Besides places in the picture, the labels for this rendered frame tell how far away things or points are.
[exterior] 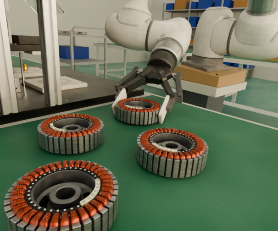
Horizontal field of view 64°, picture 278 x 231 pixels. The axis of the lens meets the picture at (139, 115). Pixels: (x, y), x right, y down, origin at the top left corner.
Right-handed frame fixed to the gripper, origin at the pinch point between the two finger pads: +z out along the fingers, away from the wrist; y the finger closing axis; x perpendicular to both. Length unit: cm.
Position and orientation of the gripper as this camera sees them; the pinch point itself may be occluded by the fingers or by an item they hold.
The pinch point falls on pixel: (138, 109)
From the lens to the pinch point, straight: 53.9
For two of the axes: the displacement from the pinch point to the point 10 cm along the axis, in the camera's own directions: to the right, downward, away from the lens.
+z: -3.6, 7.2, -5.9
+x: -1.4, -6.7, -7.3
